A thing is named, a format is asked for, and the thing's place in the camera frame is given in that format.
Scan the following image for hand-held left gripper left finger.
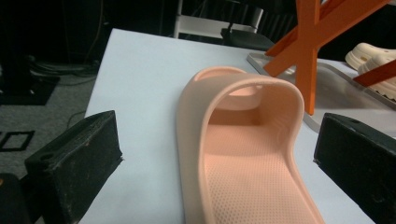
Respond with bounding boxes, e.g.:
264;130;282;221
24;109;123;224

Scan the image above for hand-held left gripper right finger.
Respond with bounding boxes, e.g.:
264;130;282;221
313;112;396;224

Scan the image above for cream clog shoe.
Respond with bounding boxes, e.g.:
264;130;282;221
358;58;396;102
345;42;396;71

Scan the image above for pink slide slipper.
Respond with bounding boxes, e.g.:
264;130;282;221
176;65;326;224

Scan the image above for grey shoe rack orange legs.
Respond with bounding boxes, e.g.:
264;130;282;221
247;0;396;133

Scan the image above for black stand base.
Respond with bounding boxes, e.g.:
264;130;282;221
0;74;61;106

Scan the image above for black folding chair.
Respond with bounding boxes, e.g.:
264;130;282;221
219;6;276;52

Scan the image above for bundle of black cables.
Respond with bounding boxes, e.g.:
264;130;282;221
27;55;101;78

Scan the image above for white desk frame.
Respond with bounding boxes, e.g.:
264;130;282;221
173;0;264;40

